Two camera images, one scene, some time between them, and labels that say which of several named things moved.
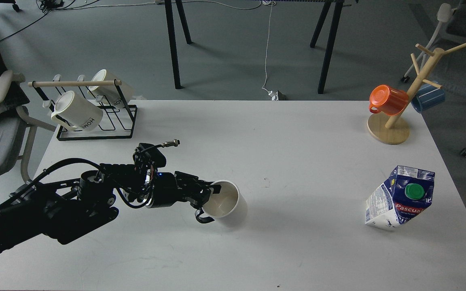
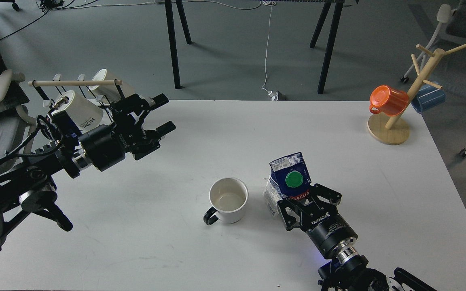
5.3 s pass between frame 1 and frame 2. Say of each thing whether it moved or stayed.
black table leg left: stayed
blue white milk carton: moved
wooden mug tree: stayed
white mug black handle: moved
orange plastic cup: stayed
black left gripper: moved
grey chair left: stayed
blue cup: stayed
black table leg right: stayed
